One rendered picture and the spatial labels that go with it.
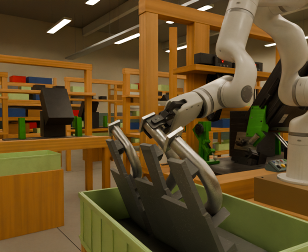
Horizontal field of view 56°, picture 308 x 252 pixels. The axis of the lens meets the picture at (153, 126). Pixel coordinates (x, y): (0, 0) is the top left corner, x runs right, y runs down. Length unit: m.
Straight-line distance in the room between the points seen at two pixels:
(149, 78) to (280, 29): 0.91
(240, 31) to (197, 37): 1.20
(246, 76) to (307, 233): 0.42
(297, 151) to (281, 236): 0.50
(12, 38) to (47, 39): 1.18
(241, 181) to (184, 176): 0.97
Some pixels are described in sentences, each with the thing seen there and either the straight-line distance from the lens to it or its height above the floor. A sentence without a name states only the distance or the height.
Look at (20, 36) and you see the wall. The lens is 11.68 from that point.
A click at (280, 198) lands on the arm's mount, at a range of 1.27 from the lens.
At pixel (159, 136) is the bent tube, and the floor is 1.16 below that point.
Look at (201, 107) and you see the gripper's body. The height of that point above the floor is 1.24.
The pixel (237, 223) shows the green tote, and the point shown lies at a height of 0.88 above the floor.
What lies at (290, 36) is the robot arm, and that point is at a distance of 1.19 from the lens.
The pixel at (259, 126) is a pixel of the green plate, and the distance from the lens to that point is 1.97.
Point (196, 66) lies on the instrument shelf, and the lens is 1.92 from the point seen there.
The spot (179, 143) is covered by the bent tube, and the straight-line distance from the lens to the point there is 0.58.
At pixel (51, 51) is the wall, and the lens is 11.85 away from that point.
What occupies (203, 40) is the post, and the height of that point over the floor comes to 1.73.
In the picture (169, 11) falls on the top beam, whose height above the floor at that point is 1.88.
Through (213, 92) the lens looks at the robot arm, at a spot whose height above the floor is 1.28.
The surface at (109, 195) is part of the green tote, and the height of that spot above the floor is 0.94.
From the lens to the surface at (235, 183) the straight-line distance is 1.47.
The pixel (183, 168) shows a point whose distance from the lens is 0.53.
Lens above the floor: 1.22
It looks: 2 degrees down
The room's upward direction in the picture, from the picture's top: straight up
